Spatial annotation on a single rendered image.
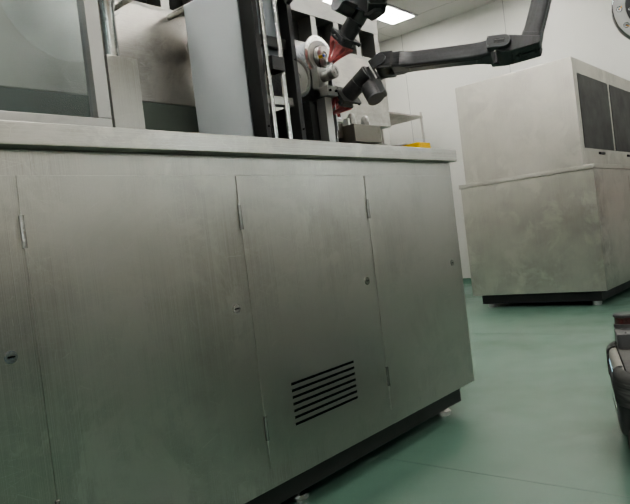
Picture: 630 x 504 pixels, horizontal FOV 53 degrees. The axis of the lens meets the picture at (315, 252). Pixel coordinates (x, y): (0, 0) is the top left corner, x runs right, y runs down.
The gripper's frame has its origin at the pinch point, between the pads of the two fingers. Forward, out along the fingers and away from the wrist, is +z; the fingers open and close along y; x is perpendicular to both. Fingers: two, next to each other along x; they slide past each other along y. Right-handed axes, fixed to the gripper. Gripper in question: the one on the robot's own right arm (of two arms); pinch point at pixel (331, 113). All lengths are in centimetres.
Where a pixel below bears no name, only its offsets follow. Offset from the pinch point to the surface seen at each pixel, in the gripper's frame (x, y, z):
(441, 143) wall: 139, 444, 151
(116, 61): 9, -80, 0
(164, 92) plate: 24, -46, 22
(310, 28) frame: 55, 34, 6
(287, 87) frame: -4.1, -34.9, -11.5
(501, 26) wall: 187, 444, 31
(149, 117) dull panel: 16, -52, 26
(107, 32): 17, -79, -2
